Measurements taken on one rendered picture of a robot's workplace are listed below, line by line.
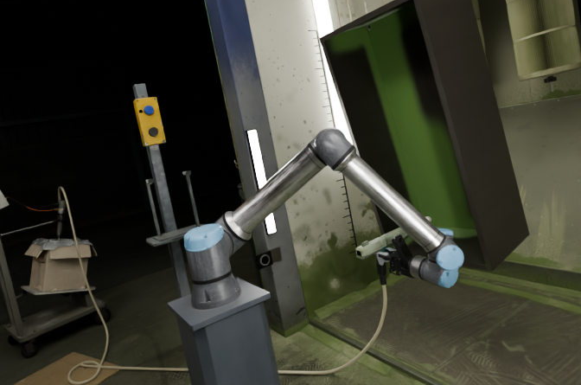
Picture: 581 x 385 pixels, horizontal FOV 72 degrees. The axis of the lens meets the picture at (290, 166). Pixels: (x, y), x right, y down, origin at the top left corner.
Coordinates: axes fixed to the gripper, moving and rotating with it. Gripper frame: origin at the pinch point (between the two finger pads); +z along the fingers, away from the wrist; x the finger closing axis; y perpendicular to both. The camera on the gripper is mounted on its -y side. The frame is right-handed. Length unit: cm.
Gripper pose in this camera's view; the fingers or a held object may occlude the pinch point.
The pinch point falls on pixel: (378, 249)
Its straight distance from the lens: 189.2
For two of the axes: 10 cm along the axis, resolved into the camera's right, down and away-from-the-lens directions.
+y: 1.5, 9.7, 1.9
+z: -5.9, -0.7, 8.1
